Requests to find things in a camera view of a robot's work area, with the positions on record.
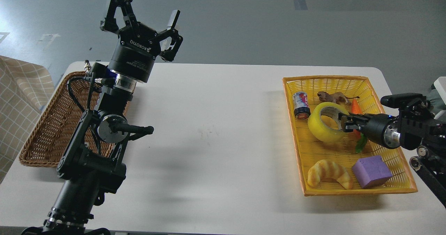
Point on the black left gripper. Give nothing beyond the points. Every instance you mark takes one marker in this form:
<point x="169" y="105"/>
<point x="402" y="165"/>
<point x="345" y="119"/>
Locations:
<point x="134" y="54"/>

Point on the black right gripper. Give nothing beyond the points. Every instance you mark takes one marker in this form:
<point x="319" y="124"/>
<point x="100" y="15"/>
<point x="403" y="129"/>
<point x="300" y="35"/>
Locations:
<point x="379" y="128"/>

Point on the yellow tape roll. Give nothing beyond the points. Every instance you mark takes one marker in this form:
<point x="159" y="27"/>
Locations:
<point x="320" y="129"/>

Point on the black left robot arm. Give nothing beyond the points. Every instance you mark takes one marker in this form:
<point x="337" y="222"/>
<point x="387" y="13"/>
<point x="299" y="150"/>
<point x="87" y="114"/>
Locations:
<point x="91" y="164"/>

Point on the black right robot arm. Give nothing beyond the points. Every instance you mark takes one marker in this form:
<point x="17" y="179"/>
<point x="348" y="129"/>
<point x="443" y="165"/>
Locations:
<point x="415" y="128"/>

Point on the orange toy carrot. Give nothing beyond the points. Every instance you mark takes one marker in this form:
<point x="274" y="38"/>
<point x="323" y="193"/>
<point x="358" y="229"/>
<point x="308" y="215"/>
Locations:
<point x="361" y="138"/>

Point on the brown toy lion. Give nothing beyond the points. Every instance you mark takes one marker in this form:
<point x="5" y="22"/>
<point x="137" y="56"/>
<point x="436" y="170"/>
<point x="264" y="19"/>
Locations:
<point x="337" y="97"/>

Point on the yellow plastic basket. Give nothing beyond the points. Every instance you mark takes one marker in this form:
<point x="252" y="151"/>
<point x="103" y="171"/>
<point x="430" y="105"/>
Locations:
<point x="309" y="149"/>

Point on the small soda can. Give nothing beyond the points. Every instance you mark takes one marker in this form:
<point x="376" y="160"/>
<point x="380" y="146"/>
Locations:
<point x="301" y="105"/>

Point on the purple foam block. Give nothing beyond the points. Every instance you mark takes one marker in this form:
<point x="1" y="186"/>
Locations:
<point x="371" y="171"/>

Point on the toy croissant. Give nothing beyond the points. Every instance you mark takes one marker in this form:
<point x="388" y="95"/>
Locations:
<point x="326" y="169"/>

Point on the beige checkered cloth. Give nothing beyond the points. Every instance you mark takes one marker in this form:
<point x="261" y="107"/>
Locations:
<point x="25" y="89"/>

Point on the brown wicker basket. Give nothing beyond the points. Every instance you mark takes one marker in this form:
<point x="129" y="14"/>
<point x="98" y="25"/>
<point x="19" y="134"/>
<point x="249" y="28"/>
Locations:
<point x="51" y="135"/>

